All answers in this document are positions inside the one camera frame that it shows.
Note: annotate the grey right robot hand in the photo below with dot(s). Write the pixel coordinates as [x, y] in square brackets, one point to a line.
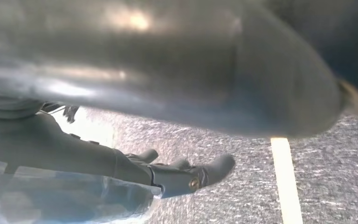
[135, 61]

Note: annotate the dark robot leg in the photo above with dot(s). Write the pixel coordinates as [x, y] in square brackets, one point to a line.
[352, 37]

